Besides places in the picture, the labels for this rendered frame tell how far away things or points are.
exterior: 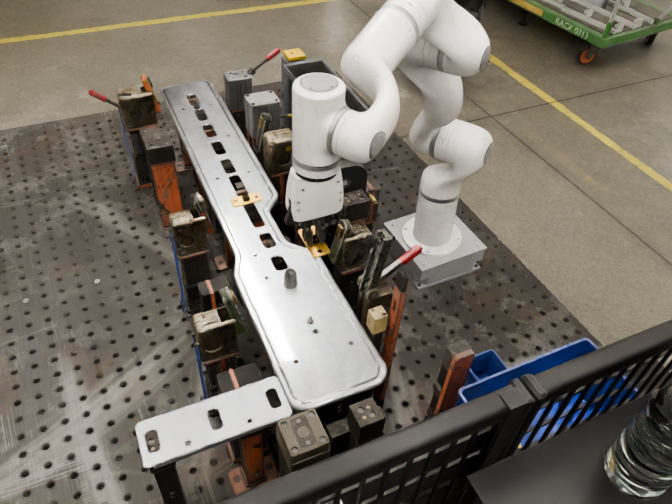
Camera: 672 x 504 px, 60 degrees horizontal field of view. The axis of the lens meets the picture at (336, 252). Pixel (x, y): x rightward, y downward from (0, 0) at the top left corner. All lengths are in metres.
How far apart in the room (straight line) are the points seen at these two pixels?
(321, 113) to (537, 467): 0.57
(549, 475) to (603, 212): 2.97
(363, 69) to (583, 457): 0.67
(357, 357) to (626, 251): 2.34
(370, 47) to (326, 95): 0.16
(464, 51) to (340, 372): 0.70
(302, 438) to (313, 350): 0.25
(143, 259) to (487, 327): 1.09
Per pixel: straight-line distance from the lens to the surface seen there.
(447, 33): 1.23
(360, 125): 0.91
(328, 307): 1.35
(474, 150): 1.58
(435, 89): 1.40
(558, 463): 0.72
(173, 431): 1.19
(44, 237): 2.11
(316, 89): 0.92
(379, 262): 1.24
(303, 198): 1.02
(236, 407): 1.20
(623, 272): 3.27
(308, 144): 0.95
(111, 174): 2.31
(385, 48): 1.04
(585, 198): 3.67
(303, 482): 0.52
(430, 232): 1.79
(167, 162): 1.85
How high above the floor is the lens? 2.02
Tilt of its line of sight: 44 degrees down
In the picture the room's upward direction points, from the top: 4 degrees clockwise
